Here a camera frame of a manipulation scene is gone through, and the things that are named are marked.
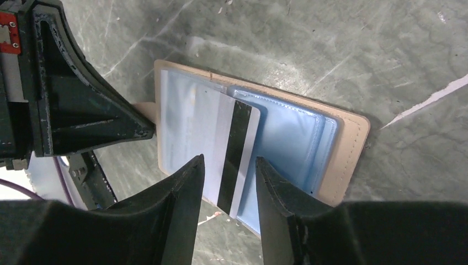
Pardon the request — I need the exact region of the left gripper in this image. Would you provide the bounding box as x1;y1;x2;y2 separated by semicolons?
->
1;1;155;170

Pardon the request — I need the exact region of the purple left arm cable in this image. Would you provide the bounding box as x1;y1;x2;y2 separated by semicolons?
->
0;157;74;205

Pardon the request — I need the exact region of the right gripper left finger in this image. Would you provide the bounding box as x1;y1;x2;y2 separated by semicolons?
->
1;155;205;264

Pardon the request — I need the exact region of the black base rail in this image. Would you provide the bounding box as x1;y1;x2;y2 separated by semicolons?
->
66;151;118;210

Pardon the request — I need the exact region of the tan leather card holder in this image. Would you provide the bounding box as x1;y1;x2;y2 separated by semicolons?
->
136;60;370;234

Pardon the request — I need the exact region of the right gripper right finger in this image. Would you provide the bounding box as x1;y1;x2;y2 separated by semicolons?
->
256;157;467;264

